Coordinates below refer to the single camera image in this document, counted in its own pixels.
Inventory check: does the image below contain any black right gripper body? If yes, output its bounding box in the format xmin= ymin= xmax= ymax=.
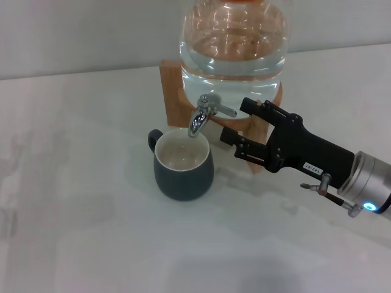
xmin=264 ymin=120 xmax=357 ymax=190

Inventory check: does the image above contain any chrome faucet with lever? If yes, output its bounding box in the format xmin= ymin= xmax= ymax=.
xmin=187 ymin=94 xmax=238 ymax=138

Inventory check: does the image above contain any black cup with white inside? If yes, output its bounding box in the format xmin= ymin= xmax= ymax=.
xmin=147 ymin=127 xmax=214 ymax=202

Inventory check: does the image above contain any silver eye bolt fitting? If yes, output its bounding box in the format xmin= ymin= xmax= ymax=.
xmin=301 ymin=173 xmax=363 ymax=218

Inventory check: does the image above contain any clear glass water dispenser jar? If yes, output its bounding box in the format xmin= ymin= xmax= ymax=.
xmin=179 ymin=0 xmax=291 ymax=120

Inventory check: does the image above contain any wooden dispenser stand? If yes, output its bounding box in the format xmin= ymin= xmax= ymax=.
xmin=159 ymin=59 xmax=283 ymax=175

